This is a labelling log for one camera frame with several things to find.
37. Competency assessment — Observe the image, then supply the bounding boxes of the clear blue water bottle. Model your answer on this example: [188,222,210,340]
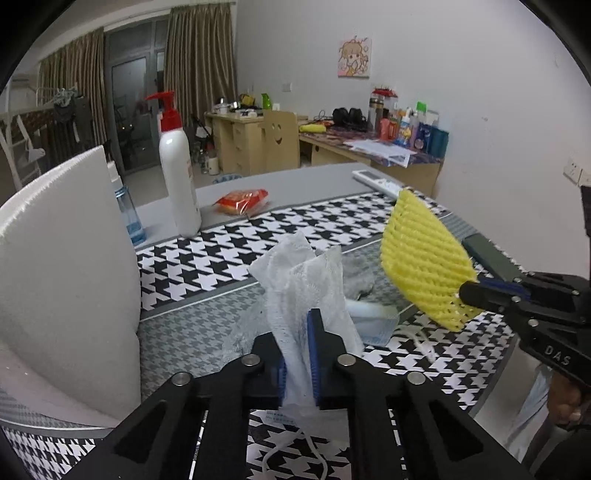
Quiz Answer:
[107,161,147,247]

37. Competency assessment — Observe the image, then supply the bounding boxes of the houndstooth tablecloth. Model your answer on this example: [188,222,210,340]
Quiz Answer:
[0,187,518,480]

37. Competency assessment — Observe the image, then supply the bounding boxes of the white hanging pouch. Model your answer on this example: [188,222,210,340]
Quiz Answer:
[25,134,47,162]

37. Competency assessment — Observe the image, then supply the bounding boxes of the person's right hand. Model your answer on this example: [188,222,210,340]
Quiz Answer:
[547,369,583,431]

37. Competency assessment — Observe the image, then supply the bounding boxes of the yellow foam net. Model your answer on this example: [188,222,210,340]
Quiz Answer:
[381,188,481,330]

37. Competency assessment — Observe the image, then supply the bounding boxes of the white papers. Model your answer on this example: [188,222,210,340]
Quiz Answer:
[344,138,411,168]

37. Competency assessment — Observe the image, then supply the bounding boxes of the glass balcony door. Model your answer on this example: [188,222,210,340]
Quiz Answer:
[104,16,169,176]

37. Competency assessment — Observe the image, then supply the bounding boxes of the cartoon wall poster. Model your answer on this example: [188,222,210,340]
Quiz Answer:
[337,36,372,78]

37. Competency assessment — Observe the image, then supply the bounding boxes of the white metal bunk bed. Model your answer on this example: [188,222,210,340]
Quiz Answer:
[9,78,109,171]

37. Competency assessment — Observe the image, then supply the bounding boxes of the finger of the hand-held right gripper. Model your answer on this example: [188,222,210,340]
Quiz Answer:
[480,272,583,301]
[458,280,541,326]

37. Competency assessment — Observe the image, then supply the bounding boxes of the white remote control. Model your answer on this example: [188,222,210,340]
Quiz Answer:
[352,168,407,200]

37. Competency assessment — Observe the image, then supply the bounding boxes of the white tissue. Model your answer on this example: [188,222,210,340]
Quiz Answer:
[249,230,365,418]

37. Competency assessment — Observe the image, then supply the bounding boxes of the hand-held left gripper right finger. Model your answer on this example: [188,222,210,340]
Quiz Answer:
[306,308,536,480]

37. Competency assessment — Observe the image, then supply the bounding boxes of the white foam box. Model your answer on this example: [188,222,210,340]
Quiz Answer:
[0,145,141,428]

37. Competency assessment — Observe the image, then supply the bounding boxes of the white bed ladder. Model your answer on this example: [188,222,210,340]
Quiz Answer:
[0,113,35,190]

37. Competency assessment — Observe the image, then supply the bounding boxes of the black phone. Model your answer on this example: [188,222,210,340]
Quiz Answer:
[462,234,525,283]

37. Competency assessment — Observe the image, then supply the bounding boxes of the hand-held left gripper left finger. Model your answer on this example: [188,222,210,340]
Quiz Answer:
[60,332,289,480]

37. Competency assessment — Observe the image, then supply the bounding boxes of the cluster of toiletry bottles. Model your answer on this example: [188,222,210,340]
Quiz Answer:
[368,85,450,155]

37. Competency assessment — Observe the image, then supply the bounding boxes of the red snack packet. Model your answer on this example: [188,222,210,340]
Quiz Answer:
[212,188,270,217]

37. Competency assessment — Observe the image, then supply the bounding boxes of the wooden smiley chair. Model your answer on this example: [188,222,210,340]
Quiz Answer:
[262,110,298,171]

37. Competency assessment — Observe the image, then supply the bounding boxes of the brown curtain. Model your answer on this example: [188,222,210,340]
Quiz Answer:
[165,0,238,134]
[37,28,108,153]

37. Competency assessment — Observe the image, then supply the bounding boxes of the white pump bottle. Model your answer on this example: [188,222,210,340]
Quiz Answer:
[145,90,202,237]

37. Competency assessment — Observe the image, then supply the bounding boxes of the hanging dark clothes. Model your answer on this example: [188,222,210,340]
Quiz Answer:
[53,90,90,144]

